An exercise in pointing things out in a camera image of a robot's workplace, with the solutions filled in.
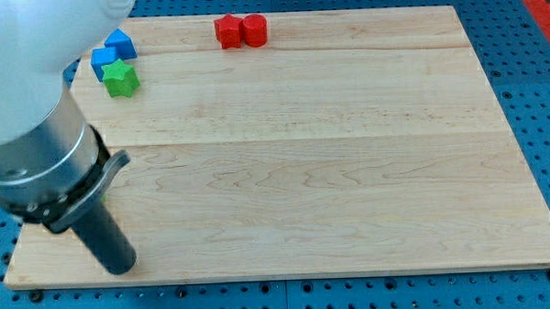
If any green star block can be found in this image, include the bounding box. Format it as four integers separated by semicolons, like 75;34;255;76
102;59;140;98

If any red star block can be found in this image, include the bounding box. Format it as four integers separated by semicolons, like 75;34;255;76
214;14;243;49

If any light wooden board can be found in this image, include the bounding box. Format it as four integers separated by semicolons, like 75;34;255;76
5;6;550;290

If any blue pentagon block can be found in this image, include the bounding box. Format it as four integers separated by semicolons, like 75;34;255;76
104;28;138;60

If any blue cube block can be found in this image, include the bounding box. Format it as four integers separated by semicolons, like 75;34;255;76
90;48;118;82

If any red cylinder block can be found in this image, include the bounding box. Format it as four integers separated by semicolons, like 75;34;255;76
242;14;268;47

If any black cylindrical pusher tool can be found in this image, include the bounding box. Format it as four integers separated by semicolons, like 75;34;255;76
71;202;137;275

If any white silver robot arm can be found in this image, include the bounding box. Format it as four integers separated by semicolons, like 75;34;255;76
0;0;137;275

